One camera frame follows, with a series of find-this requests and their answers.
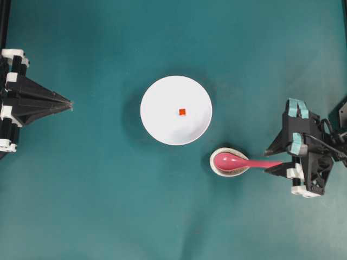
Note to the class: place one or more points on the black aluminium frame rail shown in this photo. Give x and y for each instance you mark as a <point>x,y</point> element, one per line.
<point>4,20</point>

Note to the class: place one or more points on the pink plastic spoon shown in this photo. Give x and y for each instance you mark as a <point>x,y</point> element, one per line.
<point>228,162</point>

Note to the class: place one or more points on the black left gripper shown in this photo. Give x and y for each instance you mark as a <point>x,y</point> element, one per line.
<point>13,118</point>

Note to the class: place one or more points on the white round bowl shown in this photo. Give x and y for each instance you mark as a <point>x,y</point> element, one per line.
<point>159,110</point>

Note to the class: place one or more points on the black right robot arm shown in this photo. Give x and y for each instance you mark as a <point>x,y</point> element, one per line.
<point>336,142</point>

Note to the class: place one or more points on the patterned teardrop spoon rest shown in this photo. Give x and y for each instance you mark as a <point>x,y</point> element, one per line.
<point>232,173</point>

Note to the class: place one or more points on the small red block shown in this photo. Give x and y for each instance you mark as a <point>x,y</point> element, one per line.
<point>182,112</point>

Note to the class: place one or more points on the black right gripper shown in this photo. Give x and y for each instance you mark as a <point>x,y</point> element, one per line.
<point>302,137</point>

